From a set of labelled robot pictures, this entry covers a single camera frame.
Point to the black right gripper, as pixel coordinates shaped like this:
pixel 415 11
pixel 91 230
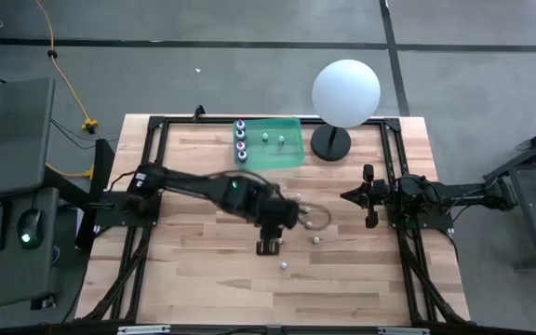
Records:
pixel 369 173

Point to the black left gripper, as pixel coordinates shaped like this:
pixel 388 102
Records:
pixel 277 218

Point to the large blue-cap food coloring bottle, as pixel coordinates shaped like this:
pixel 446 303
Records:
pixel 242 156

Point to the small yellow-green dropper bottle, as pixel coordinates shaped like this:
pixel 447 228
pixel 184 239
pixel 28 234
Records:
pixel 281 138

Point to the large red-cap food coloring bottle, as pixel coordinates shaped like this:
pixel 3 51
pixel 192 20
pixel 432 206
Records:
pixel 240 145

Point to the large black food coloring bottle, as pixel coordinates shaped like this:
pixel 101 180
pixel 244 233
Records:
pixel 240 135

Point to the large purple-cap food coloring bottle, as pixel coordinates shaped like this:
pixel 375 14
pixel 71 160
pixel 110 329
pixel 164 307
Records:
pixel 240 124

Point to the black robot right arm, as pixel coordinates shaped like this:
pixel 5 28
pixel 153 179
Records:
pixel 459 193

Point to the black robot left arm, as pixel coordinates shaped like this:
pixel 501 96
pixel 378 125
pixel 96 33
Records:
pixel 193 183

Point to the small dark green dropper bottle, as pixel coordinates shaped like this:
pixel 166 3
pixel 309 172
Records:
pixel 316 240

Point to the teal translucent plastic tray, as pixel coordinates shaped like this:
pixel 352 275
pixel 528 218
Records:
pixel 291 158

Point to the white globe lamp black stand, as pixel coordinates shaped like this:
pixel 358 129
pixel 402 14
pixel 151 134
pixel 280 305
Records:
pixel 346 93

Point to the small black clamp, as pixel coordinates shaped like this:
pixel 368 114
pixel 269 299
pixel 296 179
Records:
pixel 198 111

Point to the dark metal side stand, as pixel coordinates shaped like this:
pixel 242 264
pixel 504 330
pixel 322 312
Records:
pixel 533 223

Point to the black upright panel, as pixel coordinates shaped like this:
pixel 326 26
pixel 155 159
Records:
pixel 103 163

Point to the black computer mouse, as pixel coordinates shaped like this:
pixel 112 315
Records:
pixel 30 223

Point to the grey side desk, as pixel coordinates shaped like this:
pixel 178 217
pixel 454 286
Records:
pixel 12 279

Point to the grey raised desk shelf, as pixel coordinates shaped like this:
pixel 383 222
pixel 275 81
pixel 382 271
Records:
pixel 12 130

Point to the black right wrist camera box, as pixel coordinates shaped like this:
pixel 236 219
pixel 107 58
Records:
pixel 383 194

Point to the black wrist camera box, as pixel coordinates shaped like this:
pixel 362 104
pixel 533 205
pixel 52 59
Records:
pixel 291 214
pixel 383 194

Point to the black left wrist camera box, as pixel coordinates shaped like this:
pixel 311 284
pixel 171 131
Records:
pixel 291 214

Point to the silver metal bracket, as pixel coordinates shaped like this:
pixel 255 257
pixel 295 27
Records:
pixel 142 330
pixel 403 330

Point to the black aluminium table frame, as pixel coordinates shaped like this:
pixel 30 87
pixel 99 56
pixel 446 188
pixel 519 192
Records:
pixel 155 123

